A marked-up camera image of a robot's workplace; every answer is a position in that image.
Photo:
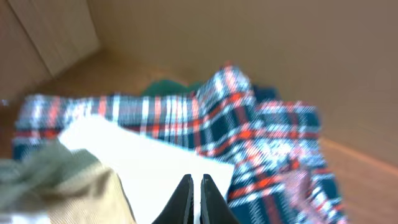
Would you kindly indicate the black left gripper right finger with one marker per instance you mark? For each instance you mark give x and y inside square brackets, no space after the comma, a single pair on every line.
[214,209]

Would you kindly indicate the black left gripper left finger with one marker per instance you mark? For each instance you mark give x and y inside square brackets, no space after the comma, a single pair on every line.
[179,208]

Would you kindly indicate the white baby shirt tan sleeves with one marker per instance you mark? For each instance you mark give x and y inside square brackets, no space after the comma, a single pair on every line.
[97,172]

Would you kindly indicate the plaid flannel shirt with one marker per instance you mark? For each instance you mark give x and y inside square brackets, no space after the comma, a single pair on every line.
[226,118]

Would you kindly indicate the dark green folded cloth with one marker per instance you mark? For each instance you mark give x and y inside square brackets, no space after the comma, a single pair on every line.
[169,87]

